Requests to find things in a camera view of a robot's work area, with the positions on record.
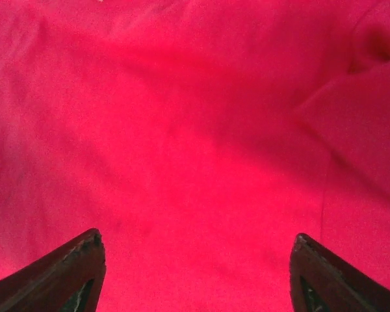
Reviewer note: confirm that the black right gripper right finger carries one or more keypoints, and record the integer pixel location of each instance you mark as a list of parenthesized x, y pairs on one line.
[(322, 281)]

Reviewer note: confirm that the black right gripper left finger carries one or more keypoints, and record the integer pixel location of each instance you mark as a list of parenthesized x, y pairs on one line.
[(70, 278)]

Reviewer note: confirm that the red t-shirt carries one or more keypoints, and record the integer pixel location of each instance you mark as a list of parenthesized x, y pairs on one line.
[(200, 137)]

